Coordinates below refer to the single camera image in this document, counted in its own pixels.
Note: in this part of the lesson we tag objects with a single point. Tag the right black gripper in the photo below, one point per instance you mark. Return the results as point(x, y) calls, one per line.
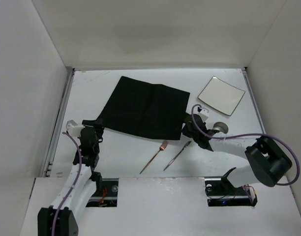
point(190, 125)

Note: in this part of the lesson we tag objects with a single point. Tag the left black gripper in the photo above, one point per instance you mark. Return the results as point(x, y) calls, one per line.
point(92, 125)

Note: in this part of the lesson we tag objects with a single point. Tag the black cloth placemat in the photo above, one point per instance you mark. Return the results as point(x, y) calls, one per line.
point(152, 111)

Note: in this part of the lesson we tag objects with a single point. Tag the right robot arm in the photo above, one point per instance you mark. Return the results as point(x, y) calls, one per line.
point(267, 162)

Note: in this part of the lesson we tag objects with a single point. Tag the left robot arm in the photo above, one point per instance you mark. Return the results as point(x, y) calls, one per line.
point(62, 216)

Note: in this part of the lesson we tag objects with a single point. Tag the silver knife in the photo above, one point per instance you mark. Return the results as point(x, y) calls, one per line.
point(177, 155)

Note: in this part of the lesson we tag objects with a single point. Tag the copper fork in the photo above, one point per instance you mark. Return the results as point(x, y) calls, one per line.
point(161, 148)

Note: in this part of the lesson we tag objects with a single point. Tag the white paper cup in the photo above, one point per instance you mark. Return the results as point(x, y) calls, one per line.
point(221, 127)

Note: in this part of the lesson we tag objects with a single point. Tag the square white plate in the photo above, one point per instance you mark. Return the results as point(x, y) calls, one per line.
point(221, 96)

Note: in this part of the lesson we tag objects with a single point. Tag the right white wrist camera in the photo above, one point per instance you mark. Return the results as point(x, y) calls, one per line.
point(204, 114)

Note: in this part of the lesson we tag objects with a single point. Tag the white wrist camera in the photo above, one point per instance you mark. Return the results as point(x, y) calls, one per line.
point(204, 114)
point(73, 128)

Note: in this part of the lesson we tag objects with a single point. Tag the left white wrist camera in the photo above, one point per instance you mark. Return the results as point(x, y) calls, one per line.
point(73, 128)

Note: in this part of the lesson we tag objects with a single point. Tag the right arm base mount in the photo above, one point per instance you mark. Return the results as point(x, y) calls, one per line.
point(221, 193)

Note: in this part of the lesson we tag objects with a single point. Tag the left aluminium rail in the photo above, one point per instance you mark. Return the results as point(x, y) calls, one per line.
point(50, 154)

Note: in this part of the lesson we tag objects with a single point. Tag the aluminium rail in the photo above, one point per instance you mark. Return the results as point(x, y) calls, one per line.
point(250, 121)
point(50, 154)

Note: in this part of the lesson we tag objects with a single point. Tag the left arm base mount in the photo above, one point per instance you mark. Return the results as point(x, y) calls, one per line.
point(106, 194)

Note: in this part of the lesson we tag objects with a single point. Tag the right aluminium rail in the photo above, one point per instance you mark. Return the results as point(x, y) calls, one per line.
point(250, 121)

